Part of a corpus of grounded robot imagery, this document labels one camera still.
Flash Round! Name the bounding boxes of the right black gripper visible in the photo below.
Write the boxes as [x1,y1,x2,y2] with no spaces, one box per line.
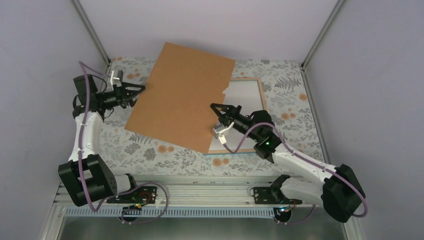
[210,104,260,142]

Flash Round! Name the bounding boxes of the sunflower photo print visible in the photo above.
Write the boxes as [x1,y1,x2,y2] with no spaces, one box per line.
[209,80,264,152]

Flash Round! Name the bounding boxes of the teal and wood picture frame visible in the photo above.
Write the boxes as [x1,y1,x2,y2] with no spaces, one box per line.
[203,77,269,156]

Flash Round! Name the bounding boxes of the brown backing board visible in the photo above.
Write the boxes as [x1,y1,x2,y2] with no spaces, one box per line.
[125,42,236,153]

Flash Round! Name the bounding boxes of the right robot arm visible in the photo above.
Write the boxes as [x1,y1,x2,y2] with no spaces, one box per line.
[210,103,369,223]

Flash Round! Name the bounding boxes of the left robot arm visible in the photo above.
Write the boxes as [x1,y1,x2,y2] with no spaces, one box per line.
[58,71,146,207]

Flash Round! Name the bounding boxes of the floral patterned table mat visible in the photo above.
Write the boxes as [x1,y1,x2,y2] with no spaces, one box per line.
[99,59,324,176]

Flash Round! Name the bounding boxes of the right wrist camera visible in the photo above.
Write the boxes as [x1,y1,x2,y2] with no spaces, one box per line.
[212,122,234,139]

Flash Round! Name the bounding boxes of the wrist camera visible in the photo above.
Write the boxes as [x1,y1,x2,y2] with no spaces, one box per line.
[212,122,234,139]
[109,69,124,87]

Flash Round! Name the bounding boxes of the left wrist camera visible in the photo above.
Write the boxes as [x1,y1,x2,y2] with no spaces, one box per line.
[109,69,124,87]

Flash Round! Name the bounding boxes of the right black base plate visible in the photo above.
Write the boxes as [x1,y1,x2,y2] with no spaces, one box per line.
[249,186,303,205]

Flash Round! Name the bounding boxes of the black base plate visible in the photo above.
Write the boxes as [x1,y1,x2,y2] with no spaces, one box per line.
[249,186,303,205]
[106,185,158,205]

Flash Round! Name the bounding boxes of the aluminium rail base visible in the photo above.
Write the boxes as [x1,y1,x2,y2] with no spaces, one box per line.
[54,174,353,208]

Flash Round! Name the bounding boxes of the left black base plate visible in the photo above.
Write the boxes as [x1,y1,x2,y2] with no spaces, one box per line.
[106,185,158,205]

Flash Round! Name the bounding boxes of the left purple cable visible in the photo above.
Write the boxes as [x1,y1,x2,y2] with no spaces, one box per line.
[76,61,169,226]

